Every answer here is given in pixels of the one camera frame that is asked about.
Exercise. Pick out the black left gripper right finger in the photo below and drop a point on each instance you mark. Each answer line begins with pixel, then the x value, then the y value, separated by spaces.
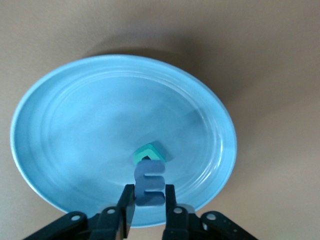
pixel 180 225

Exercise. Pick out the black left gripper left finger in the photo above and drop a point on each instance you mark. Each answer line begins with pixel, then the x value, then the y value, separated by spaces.
pixel 110 225

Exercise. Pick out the blue foam letter m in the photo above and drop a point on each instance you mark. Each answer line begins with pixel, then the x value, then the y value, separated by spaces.
pixel 142 182

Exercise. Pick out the teal foam letter b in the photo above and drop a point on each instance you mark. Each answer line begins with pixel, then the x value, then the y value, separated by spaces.
pixel 152 151

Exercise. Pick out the blue plate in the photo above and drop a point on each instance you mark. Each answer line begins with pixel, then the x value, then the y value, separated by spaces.
pixel 87 125

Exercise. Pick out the brown table cover sheet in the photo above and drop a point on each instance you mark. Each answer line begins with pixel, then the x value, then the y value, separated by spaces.
pixel 275 75

